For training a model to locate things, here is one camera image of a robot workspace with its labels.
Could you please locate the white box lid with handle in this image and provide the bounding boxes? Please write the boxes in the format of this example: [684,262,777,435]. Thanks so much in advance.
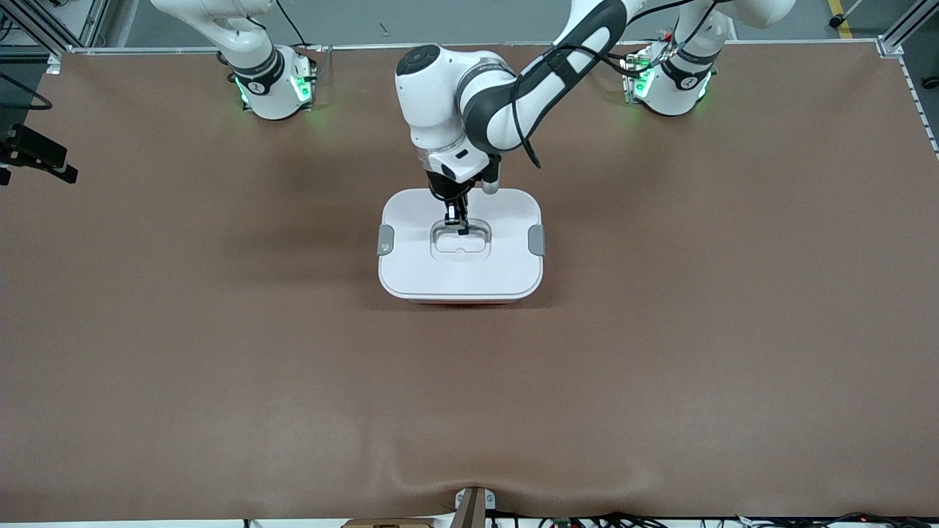
[377,188,546,300]

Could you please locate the pink plastic storage box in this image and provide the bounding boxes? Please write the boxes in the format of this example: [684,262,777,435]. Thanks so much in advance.
[396,292,529,306]

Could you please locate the brown table cover mat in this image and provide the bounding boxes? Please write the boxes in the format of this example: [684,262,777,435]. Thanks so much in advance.
[0,40,939,523]

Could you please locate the metal stand leg black foot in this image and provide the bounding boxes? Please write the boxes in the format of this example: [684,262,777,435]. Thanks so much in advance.
[827,0,865,29]

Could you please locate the white perforated edge strip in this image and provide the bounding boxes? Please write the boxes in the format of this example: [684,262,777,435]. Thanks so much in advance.
[899,55,939,158]

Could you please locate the aluminium frame profile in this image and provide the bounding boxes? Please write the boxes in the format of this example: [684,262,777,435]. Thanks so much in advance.
[877,0,939,58]
[0,0,111,74]

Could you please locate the silver table edge rail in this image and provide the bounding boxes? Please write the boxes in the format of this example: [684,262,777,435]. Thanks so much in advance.
[48,40,885,74]

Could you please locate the black left arm base cables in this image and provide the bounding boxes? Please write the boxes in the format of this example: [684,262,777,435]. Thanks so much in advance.
[602,37,654,78]

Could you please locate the black right arm base cable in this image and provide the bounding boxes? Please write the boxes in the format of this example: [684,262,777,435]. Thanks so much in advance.
[277,0,313,48]

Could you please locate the metal mount bracket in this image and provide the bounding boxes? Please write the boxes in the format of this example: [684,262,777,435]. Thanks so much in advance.
[453,486,497,528]

